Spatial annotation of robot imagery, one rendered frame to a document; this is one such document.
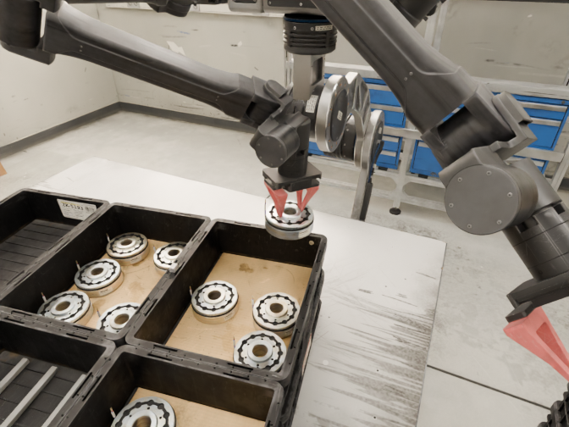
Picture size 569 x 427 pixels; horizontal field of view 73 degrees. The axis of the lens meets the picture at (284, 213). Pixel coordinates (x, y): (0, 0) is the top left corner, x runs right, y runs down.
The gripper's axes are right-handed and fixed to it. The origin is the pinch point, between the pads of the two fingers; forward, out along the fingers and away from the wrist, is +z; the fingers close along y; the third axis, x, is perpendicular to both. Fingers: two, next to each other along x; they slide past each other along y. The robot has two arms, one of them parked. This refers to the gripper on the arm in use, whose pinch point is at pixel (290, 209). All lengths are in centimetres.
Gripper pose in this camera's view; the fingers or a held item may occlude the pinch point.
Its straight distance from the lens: 79.8
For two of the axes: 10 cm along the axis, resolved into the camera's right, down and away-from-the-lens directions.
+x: -4.7, -5.1, 7.2
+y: 8.8, -2.4, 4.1
